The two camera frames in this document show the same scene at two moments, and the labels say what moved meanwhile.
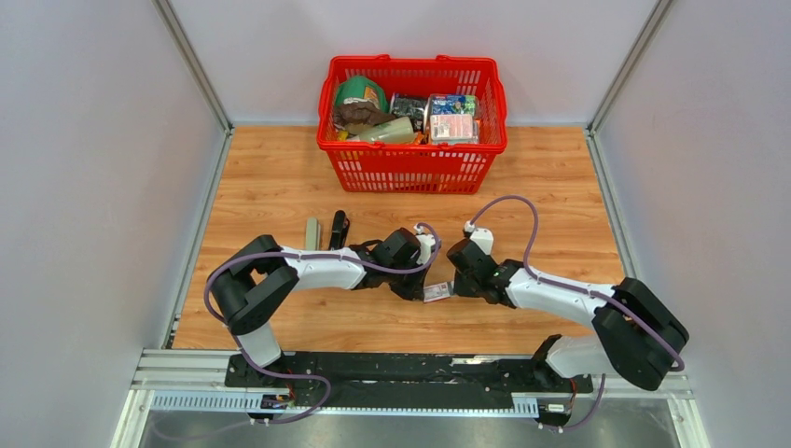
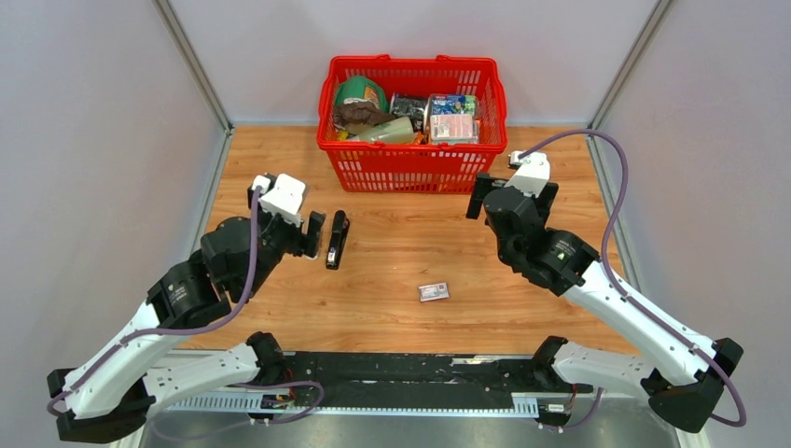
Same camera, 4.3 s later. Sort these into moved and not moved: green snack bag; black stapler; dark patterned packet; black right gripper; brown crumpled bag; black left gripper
Moved: black left gripper; black right gripper
Not moved: green snack bag; brown crumpled bag; black stapler; dark patterned packet
